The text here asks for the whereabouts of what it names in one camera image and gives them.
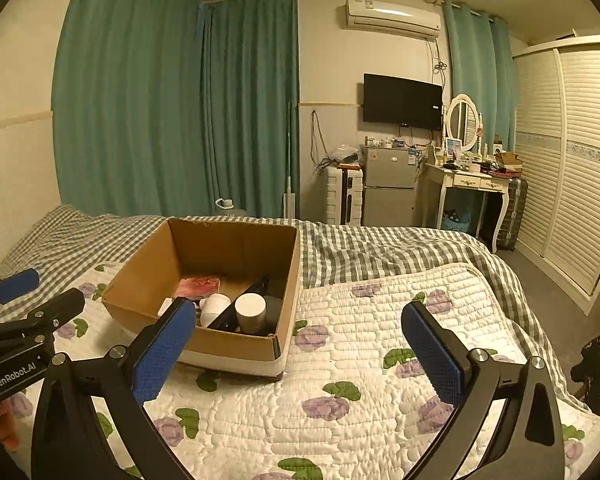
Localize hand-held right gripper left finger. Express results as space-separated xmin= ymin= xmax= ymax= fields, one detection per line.
xmin=30 ymin=296 xmax=197 ymax=480

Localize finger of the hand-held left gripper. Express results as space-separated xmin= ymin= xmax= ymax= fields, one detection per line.
xmin=0 ymin=269 xmax=40 ymax=311
xmin=0 ymin=288 xmax=86 ymax=348

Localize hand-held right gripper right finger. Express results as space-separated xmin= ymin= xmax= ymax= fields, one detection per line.
xmin=401 ymin=301 xmax=566 ymax=480

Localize white charger plug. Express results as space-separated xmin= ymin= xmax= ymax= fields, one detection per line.
xmin=199 ymin=294 xmax=232 ymax=330

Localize pink smartphone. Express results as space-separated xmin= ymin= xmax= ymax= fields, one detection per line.
xmin=172 ymin=275 xmax=222 ymax=301

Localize white cylindrical bottle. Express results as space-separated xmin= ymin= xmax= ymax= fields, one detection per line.
xmin=234 ymin=292 xmax=268 ymax=335

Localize black remote control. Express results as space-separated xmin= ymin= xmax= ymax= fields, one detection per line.
xmin=207 ymin=274 xmax=271 ymax=333

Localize person's left hand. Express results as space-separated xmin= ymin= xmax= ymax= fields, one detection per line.
xmin=0 ymin=400 xmax=22 ymax=452

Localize white floral quilt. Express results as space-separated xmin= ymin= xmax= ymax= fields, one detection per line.
xmin=0 ymin=262 xmax=600 ymax=480

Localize blue basket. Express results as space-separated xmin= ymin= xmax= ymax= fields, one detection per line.
xmin=440 ymin=207 xmax=473 ymax=233

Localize dark suitcase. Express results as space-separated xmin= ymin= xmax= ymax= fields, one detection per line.
xmin=497 ymin=176 xmax=528 ymax=251

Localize silver fridge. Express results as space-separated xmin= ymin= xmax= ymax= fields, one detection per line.
xmin=361 ymin=144 xmax=421 ymax=227

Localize white dressing table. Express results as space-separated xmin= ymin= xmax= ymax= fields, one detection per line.
xmin=422 ymin=152 xmax=513 ymax=253

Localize white suitcase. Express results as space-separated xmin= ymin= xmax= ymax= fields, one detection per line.
xmin=325 ymin=165 xmax=365 ymax=226

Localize green curtain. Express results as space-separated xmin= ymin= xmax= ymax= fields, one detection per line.
xmin=441 ymin=0 xmax=515 ymax=153
xmin=200 ymin=0 xmax=301 ymax=218
xmin=52 ymin=0 xmax=206 ymax=218

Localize clear plastic bag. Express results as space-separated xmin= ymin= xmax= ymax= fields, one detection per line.
xmin=330 ymin=144 xmax=363 ymax=166

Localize white louvered wardrobe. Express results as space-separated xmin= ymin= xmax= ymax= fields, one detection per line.
xmin=510 ymin=35 xmax=600 ymax=316

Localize white oval mirror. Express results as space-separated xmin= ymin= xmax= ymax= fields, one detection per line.
xmin=445 ymin=93 xmax=482 ymax=153

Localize white air conditioner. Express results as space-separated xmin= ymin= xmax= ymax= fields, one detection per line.
xmin=344 ymin=0 xmax=442 ymax=38

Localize hanging wall cables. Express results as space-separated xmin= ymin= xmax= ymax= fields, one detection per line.
xmin=310 ymin=110 xmax=333 ymax=171

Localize black wall television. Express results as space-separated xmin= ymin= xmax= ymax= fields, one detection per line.
xmin=363 ymin=73 xmax=444 ymax=131

